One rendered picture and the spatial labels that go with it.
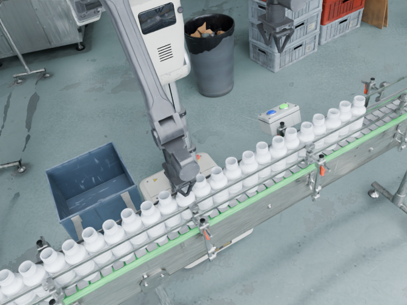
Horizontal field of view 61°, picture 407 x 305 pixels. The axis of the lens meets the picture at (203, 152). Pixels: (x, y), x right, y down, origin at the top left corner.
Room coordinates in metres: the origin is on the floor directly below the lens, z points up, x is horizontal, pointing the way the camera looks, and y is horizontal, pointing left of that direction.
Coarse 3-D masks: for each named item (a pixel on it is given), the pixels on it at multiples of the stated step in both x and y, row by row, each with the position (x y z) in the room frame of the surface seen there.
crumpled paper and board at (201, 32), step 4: (204, 24) 2.96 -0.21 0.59; (200, 28) 2.93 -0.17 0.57; (204, 28) 2.96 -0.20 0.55; (220, 28) 2.86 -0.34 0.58; (196, 32) 2.90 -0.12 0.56; (200, 32) 2.93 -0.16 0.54; (204, 32) 2.89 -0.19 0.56; (208, 32) 2.92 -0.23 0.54; (212, 32) 2.92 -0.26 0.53; (220, 32) 2.85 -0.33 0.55; (224, 32) 2.86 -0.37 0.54; (196, 36) 2.89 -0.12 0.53; (200, 36) 2.89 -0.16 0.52; (204, 36) 2.84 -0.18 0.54; (208, 36) 2.81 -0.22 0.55
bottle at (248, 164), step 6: (246, 156) 0.77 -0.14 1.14; (252, 156) 0.76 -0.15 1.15; (240, 162) 0.77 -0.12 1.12; (246, 162) 0.74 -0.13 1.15; (252, 162) 0.74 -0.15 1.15; (246, 168) 0.73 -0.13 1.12; (252, 168) 0.73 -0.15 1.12; (246, 174) 0.73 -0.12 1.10; (246, 180) 0.73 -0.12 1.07; (252, 180) 0.73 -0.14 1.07; (246, 186) 0.73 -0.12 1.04
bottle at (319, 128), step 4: (316, 116) 0.89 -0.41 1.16; (320, 116) 0.88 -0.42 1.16; (324, 116) 0.87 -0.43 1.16; (316, 120) 0.86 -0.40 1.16; (320, 120) 0.86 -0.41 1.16; (324, 120) 0.86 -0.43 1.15; (312, 124) 0.88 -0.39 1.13; (316, 124) 0.86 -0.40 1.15; (320, 124) 0.85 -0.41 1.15; (324, 124) 0.87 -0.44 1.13; (316, 128) 0.86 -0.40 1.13; (320, 128) 0.85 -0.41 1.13; (324, 128) 0.85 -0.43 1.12; (316, 132) 0.85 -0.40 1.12; (320, 132) 0.84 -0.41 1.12; (324, 132) 0.85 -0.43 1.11; (316, 136) 0.85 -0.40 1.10; (320, 140) 0.84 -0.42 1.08; (316, 144) 0.84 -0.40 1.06; (320, 144) 0.84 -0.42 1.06; (316, 148) 0.84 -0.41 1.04; (320, 148) 0.85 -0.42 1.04; (320, 152) 0.85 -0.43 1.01
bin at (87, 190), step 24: (48, 168) 1.08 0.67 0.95; (72, 168) 1.11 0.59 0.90; (96, 168) 1.14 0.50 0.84; (120, 168) 1.18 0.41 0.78; (72, 192) 1.09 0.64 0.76; (96, 192) 1.09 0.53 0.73; (120, 192) 0.88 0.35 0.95; (72, 216) 0.81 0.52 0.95; (96, 216) 0.84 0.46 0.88; (120, 216) 0.87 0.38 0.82
